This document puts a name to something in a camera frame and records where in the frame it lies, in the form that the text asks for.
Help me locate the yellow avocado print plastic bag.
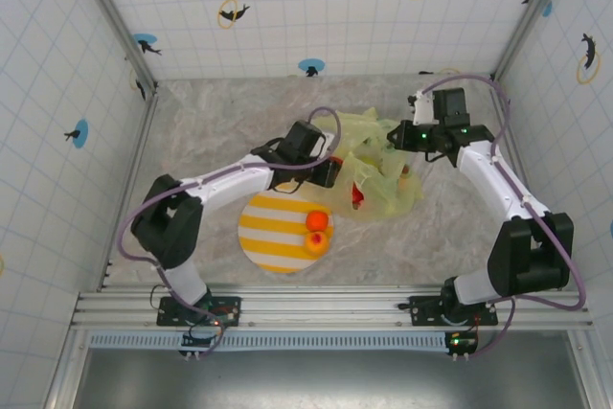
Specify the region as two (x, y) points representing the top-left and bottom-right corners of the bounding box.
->
(325, 106), (425, 223)

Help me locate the right aluminium table edge bar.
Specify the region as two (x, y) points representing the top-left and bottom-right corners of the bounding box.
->
(490, 78), (535, 209)

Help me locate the aluminium table edge bar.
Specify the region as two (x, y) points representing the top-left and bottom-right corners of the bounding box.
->
(100, 92), (160, 290)
(490, 78), (535, 209)

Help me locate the red orange tangerine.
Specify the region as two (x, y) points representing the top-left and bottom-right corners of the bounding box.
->
(305, 210), (330, 233)

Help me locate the yellow white striped plate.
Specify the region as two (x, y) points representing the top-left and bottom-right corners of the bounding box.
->
(238, 188), (336, 275)

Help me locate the yellow red peach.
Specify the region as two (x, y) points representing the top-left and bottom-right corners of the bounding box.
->
(303, 230), (331, 257)

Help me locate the left aluminium table edge bar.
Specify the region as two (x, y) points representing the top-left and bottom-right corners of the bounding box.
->
(100, 92), (160, 290)

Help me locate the right small circuit board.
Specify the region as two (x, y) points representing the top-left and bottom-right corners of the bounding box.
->
(444, 329), (479, 358)

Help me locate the small circuit board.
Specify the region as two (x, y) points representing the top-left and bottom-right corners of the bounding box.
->
(179, 329), (227, 358)
(444, 329), (479, 358)

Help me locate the left small circuit board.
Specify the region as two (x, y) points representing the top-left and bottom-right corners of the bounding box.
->
(179, 329), (227, 358)

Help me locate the grey metal panel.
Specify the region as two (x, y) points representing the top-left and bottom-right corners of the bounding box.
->
(71, 349), (590, 409)

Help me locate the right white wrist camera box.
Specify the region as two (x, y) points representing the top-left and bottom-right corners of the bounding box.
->
(408, 90), (435, 126)

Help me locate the right aluminium corner post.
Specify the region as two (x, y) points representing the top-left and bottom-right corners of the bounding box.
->
(490, 0), (576, 82)

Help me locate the aluminium corner post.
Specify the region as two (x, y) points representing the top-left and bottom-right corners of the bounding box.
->
(66, 0), (159, 94)
(490, 0), (576, 82)

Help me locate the aluminium mounting rail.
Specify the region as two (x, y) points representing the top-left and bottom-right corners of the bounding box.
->
(70, 284), (595, 331)

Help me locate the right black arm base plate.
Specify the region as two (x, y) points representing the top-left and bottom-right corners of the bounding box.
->
(409, 294), (499, 328)

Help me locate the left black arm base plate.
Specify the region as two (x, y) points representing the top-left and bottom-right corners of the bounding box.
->
(156, 296), (242, 329)

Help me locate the white slotted cable duct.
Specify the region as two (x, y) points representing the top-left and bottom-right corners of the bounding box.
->
(88, 331), (454, 352)

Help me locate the left aluminium corner post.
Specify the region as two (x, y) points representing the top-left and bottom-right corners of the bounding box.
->
(66, 0), (159, 94)

